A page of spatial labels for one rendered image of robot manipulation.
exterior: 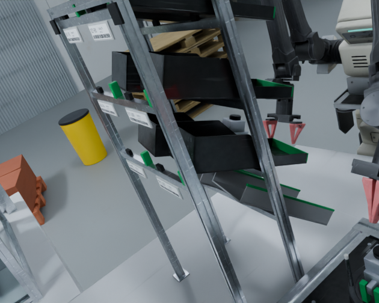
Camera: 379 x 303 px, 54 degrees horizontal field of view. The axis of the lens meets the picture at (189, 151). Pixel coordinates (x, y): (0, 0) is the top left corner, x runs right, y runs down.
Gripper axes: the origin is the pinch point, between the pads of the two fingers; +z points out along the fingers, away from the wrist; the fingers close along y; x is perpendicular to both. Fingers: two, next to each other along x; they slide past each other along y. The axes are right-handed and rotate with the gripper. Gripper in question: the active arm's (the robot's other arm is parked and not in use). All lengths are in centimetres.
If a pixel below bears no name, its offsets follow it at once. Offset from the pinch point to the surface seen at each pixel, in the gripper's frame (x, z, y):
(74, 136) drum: 70, 33, -375
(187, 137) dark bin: -23.6, -4.8, -26.9
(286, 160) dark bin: -1.4, -5.6, -20.7
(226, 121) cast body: -2.5, -11.1, -42.4
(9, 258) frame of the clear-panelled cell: -36, 47, -86
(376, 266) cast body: 4.7, 8.4, 0.5
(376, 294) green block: 5.9, 13.4, 1.4
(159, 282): 1, 40, -57
